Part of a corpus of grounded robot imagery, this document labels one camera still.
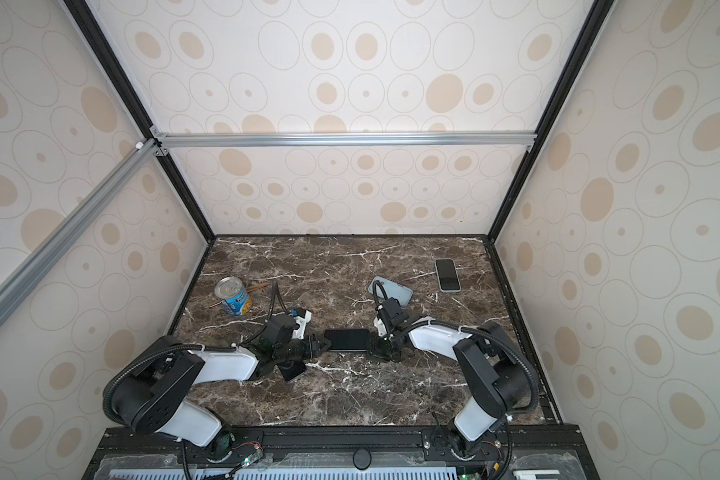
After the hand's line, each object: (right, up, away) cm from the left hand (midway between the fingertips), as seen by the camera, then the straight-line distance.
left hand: (334, 342), depth 88 cm
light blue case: (+42, +17, +18) cm, 49 cm away
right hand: (+10, -4, +1) cm, 11 cm away
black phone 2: (-11, -5, -8) cm, 14 cm away
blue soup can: (-31, +13, +2) cm, 33 cm away
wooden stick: (-31, +14, +14) cm, 37 cm away
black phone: (+39, +19, +19) cm, 47 cm away
